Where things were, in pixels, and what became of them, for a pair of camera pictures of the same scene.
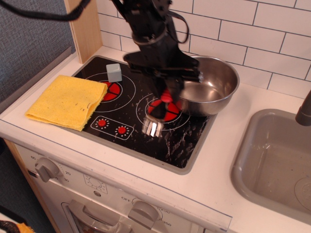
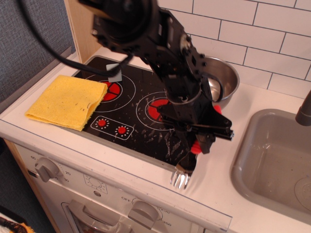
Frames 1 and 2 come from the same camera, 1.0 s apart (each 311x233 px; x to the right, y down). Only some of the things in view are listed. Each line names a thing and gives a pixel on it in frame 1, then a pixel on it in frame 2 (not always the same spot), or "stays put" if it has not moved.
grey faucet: [303, 116] stays put
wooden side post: [85, 28] stays put
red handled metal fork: [153, 125] to [180, 178]
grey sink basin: [272, 162] stays put
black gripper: [169, 67] to [198, 116]
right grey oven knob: [144, 213] stays put
